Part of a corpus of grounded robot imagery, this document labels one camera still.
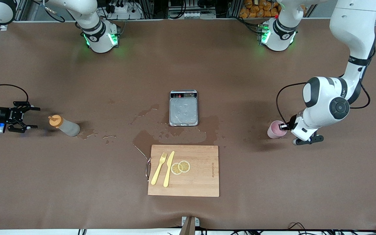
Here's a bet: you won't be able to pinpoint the pink cup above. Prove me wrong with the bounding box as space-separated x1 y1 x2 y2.
267 120 287 139

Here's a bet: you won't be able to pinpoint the sauce bottle with orange cap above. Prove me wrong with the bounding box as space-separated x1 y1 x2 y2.
48 115 81 137

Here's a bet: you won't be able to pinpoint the brown table mat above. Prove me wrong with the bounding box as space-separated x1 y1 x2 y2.
0 18 376 230

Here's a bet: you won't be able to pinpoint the wooden cutting board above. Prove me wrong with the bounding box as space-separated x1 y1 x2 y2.
148 145 220 197

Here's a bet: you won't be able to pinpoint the silver kitchen scale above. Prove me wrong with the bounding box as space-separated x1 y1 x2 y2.
169 90 198 127

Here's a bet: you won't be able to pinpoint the orange snack bags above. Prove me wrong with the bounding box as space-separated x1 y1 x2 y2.
239 0 281 18

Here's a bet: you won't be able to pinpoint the yellow plastic knife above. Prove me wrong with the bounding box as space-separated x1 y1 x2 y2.
163 151 175 188

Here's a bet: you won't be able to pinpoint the yellow plastic fork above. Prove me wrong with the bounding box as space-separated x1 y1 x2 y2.
151 152 168 186

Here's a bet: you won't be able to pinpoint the white power strip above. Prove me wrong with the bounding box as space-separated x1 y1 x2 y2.
105 0 143 20

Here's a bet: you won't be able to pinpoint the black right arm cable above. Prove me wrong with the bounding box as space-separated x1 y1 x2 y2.
0 84 29 103

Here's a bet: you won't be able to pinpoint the table edge mounting bracket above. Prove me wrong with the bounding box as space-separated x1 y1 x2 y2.
179 216 200 235

